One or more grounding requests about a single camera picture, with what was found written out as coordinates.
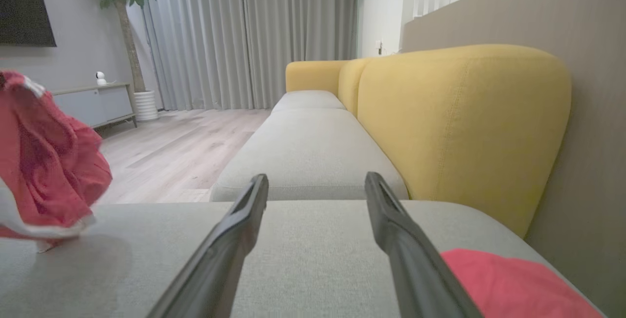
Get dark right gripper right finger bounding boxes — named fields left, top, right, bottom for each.
left=364, top=171, right=485, bottom=318

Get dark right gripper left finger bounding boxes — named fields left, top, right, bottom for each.
left=147, top=174, right=269, bottom=318

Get red shorts white stripes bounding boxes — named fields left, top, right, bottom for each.
left=0, top=70, right=113, bottom=253

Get long grey sofa seat cushion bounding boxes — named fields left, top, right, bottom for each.
left=209, top=108, right=409, bottom=203

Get yellow sofa end backrest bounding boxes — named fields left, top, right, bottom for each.
left=286, top=60, right=351, bottom=95

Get white ribbed plant pot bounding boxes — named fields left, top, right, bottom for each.
left=133, top=90, right=160, bottom=122

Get grey tv cabinet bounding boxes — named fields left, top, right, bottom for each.
left=51, top=82, right=138, bottom=129

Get wide grey sofa seat cushion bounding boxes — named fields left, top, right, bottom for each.
left=0, top=200, right=608, bottom=318

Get small grey sofa seat cushion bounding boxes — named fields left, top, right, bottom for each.
left=271, top=90, right=347, bottom=113

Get large yellow sofa backrest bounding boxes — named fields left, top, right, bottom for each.
left=357, top=44, right=572, bottom=238

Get narrow yellow sofa backrest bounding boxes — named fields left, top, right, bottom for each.
left=337, top=58, right=373, bottom=118

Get grey pleated curtain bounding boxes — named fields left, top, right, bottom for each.
left=142, top=0, right=360, bottom=112

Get black wall television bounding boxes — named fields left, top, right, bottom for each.
left=0, top=0, right=57, bottom=48

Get red basketball jersey white sleeves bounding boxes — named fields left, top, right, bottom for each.
left=440, top=248, right=605, bottom=318

